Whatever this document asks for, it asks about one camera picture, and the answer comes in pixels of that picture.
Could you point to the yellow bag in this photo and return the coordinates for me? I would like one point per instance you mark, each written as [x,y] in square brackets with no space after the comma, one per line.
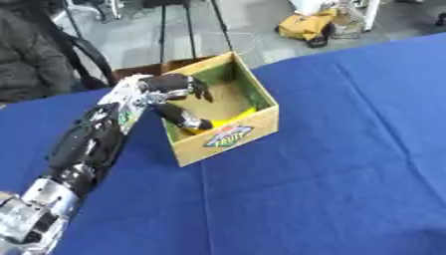
[306,26]

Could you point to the tan cardboard box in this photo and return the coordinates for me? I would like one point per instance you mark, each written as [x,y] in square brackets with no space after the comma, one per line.
[232,131]

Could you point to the person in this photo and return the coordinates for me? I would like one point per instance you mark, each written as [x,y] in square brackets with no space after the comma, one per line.
[29,56]

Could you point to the yellow toy banana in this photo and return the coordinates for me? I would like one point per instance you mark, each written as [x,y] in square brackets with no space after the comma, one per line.
[235,119]

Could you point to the black tripod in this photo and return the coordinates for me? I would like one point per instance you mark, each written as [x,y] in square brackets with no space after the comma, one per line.
[189,26]

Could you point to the brown cardboard flap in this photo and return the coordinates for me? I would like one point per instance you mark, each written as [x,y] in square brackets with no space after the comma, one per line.
[152,68]

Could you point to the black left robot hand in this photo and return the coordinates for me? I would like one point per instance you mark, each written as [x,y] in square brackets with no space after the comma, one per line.
[169,83]

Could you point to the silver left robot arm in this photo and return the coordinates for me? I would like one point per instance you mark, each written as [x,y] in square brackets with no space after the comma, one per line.
[81,149]

